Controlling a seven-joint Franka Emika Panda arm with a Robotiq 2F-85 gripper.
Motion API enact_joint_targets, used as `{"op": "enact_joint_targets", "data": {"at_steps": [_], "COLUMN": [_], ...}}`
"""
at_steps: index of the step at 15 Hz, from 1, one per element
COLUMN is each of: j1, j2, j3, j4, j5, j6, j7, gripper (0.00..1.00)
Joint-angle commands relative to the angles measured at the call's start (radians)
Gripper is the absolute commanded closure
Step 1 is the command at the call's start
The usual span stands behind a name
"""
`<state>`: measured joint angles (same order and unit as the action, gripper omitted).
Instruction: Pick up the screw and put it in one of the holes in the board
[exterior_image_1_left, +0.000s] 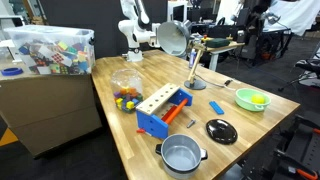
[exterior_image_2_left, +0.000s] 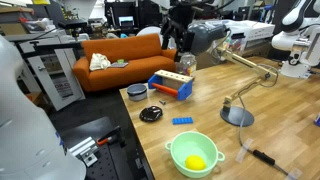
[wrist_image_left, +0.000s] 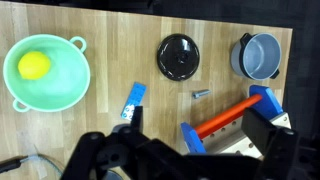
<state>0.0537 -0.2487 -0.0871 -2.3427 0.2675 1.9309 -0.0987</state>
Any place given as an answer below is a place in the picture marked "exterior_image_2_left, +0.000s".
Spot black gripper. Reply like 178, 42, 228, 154
160, 2, 198, 53

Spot wooden toy board blue ends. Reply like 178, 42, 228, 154
147, 69, 195, 102

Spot white round chair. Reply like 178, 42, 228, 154
136, 26, 164, 46

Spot clear jar of coloured blocks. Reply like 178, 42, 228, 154
175, 52, 198, 78

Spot computer monitor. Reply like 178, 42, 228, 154
118, 15, 135, 28

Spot orange sofa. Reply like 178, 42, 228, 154
72, 33, 178, 93

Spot grey book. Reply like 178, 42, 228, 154
107, 61, 129, 69

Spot grey toy pot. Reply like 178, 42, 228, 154
126, 83, 148, 102

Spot white cloth bag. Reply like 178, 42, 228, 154
88, 52, 112, 72

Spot black round pot lid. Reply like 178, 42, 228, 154
139, 105, 164, 123

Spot blue studded brick plate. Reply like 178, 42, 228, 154
171, 116, 194, 126

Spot white storage box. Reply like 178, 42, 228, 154
229, 19, 276, 56

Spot grey wooden desk lamp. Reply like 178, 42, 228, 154
185, 22, 279, 128

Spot mint green bowl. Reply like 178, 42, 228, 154
164, 130, 226, 179

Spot white cabinet cart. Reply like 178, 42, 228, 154
3, 29, 86, 112

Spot yellow toy lemon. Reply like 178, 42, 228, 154
184, 154, 207, 171

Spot black perforated breadboard table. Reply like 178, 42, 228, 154
58, 116, 154, 180

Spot clear tape strip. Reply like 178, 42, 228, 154
286, 167, 303, 180
235, 138, 254, 164

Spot orange handled black tool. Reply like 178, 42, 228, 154
95, 125, 123, 148

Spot aluminium bracket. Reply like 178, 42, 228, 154
68, 136, 101, 168

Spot lamp cable with black switch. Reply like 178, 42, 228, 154
237, 96, 291, 177

